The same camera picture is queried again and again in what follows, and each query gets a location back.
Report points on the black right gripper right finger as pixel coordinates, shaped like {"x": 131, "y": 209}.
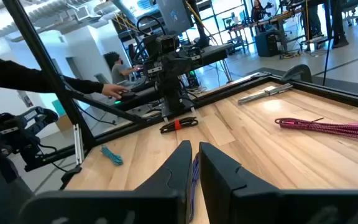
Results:
{"x": 225, "y": 193}

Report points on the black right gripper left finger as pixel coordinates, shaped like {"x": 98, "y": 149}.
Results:
{"x": 166, "y": 199}

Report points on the person's forearm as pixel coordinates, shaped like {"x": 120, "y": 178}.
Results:
{"x": 11, "y": 76}

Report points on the black device with status light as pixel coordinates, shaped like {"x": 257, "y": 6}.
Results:
{"x": 135, "y": 99}

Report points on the black computer with green light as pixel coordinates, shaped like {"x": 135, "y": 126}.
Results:
{"x": 193, "y": 78}

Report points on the person's hand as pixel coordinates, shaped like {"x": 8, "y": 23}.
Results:
{"x": 113, "y": 90}

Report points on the cardboard box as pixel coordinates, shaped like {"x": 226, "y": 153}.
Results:
{"x": 64, "y": 123}

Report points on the seated person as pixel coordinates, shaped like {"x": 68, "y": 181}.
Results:
{"x": 118, "y": 73}

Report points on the grey office chair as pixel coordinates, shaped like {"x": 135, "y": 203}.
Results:
{"x": 101, "y": 78}

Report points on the black work desk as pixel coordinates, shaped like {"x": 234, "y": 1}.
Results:
{"x": 216, "y": 51}

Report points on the dark computer tower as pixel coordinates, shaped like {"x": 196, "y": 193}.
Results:
{"x": 266, "y": 45}

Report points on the thin black pole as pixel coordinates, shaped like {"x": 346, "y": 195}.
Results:
{"x": 326, "y": 46}

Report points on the person at distant desk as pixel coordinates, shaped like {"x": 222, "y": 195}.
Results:
{"x": 256, "y": 12}

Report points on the standing person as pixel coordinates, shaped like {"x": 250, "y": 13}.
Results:
{"x": 337, "y": 25}
{"x": 314, "y": 18}

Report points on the office chair on castors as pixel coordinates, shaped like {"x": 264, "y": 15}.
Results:
{"x": 353, "y": 12}

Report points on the silver aluminium bracket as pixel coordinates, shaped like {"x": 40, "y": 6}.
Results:
{"x": 79, "y": 143}

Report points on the black diagonal frame brace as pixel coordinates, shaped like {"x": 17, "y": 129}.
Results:
{"x": 110, "y": 109}

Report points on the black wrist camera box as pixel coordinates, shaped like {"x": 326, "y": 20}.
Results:
{"x": 166, "y": 43}

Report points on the black frame post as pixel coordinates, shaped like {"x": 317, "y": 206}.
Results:
{"x": 42, "y": 59}

